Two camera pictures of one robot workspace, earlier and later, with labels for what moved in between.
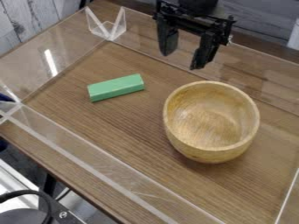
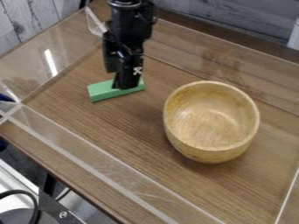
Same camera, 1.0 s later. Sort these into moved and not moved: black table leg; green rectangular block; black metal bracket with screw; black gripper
Moved: black gripper
Not moved: black metal bracket with screw; green rectangular block; black table leg
